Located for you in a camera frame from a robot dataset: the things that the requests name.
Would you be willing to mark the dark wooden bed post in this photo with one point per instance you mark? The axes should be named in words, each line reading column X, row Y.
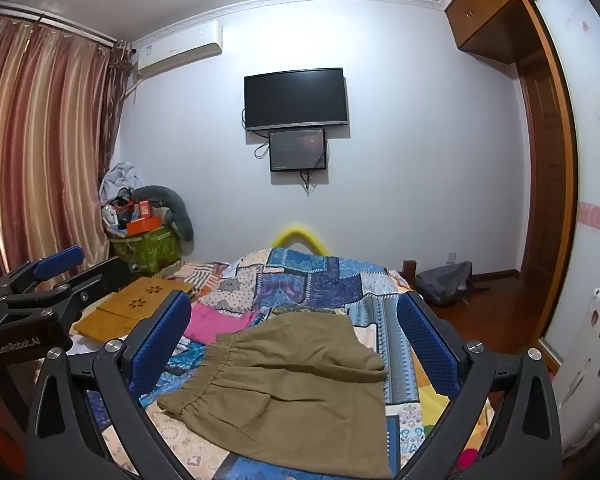
column 408, row 272

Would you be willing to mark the yellow foam tube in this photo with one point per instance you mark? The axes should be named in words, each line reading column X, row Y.
column 300, row 234

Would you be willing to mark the white air conditioner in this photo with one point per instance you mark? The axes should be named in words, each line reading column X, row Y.
column 180, row 47

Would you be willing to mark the small black wall screen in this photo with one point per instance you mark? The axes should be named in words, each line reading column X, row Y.
column 297, row 150

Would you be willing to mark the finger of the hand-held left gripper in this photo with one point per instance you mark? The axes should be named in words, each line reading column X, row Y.
column 60, row 260
column 90, row 282

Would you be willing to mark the striped red brown curtain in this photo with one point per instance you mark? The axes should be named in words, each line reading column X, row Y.
column 40, row 135

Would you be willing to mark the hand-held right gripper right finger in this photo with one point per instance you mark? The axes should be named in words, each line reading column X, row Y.
column 425, row 340

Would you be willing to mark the brown wooden door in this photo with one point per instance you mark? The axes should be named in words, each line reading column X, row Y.
column 542, row 170

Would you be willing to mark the multicoloured fleece blanket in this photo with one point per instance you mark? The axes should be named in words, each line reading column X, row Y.
column 432, row 397

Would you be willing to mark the mustard yellow folded garment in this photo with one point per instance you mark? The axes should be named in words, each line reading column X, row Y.
column 125, row 305

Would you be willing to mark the orange box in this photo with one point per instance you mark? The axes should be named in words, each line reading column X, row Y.
column 142, row 225

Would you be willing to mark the grey backpack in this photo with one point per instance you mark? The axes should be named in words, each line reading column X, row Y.
column 442, row 282

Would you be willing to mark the black wall television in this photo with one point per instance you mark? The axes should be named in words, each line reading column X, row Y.
column 296, row 97

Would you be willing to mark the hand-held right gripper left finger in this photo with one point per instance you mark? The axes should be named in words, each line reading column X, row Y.
column 165, row 335

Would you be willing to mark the blue patchwork print blanket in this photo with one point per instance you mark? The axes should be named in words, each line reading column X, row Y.
column 305, row 285

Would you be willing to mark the olive green pants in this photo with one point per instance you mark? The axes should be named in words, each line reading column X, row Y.
column 290, row 375

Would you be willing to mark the pink cloth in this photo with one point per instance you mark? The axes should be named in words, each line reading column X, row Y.
column 215, row 322

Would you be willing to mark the wooden overhead cabinet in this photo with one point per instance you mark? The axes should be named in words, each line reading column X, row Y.
column 490, row 5

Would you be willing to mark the green patterned storage box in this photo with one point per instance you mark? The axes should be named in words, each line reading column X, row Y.
column 150, row 252

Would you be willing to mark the white cabinet with stickers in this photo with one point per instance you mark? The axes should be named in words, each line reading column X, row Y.
column 590, row 360

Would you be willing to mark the pale crumpled cloth pile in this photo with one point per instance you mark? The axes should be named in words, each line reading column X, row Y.
column 122, row 177

